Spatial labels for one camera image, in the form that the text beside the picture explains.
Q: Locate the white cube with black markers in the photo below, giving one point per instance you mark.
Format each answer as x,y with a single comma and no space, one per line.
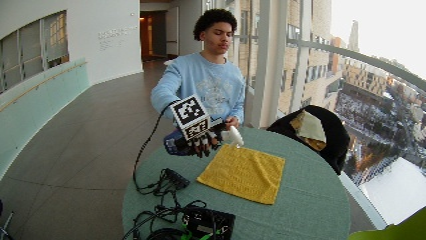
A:
190,116

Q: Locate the black usb hub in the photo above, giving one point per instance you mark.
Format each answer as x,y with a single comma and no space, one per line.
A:
176,178

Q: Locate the person in light blue sweatshirt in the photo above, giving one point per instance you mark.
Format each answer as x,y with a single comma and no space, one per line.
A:
200,76

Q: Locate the beige yellow cloth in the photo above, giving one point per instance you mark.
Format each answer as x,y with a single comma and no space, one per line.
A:
309,129

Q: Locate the white window pillar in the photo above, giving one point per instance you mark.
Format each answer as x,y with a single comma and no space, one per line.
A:
266,63

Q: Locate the black electronics box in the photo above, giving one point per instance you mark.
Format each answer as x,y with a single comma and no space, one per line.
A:
208,222

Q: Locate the brown door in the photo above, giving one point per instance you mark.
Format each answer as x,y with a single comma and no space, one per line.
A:
152,35

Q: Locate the grey balcony railing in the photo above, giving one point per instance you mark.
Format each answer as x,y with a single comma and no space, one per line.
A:
359,56

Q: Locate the lime green chair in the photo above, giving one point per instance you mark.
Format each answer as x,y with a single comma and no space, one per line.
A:
393,230

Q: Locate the tripod leg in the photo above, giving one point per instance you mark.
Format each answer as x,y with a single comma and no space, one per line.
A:
5,224

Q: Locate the wooden wall handrail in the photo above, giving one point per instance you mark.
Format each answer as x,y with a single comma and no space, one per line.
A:
40,84

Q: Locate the interior wall windows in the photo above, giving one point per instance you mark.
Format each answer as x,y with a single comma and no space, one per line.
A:
33,46

